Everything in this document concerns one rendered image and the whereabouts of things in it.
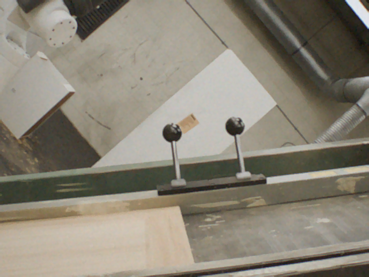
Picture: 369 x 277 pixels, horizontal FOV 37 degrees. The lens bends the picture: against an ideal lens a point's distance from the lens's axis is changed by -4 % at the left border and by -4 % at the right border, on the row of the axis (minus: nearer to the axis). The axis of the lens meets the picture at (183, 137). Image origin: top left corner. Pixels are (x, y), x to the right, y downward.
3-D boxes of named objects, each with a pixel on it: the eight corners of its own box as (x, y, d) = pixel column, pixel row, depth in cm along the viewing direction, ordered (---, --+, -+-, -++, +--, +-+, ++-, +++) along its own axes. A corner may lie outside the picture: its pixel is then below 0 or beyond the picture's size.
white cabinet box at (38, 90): (-5, 96, 605) (42, 52, 602) (28, 136, 608) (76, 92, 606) (-19, 96, 560) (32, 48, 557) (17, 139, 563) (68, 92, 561)
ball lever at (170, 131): (169, 195, 106) (161, 128, 111) (189, 193, 106) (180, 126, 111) (168, 189, 103) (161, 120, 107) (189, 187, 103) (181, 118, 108)
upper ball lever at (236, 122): (233, 187, 107) (222, 122, 112) (252, 185, 107) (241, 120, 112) (234, 182, 103) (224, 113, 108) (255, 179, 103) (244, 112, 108)
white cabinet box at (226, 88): (51, 203, 510) (222, 53, 503) (94, 250, 514) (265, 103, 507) (36, 216, 450) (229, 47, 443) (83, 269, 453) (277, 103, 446)
